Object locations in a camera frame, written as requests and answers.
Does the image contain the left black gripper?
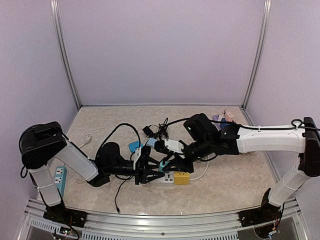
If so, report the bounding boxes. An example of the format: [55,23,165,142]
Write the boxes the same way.
[106,156,165,186]

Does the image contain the teal USB charger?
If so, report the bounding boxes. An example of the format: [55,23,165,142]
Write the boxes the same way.
[158,161,169,174]

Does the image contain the yellow cube socket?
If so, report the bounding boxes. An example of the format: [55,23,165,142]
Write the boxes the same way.
[173,172,190,186]

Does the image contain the black USB cable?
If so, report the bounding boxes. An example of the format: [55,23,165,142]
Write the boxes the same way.
[99,116,172,215]

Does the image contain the dark blue cube socket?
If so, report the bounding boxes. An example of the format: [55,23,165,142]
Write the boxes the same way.
[219,117,229,129]

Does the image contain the purple power strip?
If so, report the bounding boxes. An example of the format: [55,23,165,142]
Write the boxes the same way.
[212,114,223,130]

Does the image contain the pink charger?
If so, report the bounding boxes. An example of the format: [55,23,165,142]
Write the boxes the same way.
[224,111,234,122]

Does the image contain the white power strip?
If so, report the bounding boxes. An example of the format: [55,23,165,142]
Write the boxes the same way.
[149,173,174,187]

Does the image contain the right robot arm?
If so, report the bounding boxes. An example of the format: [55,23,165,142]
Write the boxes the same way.
[154,113,320,227]

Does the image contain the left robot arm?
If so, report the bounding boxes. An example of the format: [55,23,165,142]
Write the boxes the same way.
[18,121,165,227]

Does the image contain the light blue charger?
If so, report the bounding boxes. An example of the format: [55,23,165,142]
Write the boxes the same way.
[145,138,158,148]

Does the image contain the blue rounded charger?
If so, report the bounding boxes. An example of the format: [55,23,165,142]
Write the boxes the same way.
[128,141,143,153]

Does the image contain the teal power strip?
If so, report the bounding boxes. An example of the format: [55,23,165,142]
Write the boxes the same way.
[54,166,68,198]

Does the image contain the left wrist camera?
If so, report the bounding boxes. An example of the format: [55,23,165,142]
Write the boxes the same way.
[133,146,151,171]

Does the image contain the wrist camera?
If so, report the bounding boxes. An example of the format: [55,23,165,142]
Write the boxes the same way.
[154,139,184,155]
[133,146,151,171]

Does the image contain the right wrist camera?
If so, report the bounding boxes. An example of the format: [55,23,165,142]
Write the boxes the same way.
[154,139,184,155]

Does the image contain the white power cord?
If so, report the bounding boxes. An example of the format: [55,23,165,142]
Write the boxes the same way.
[189,159,211,181]

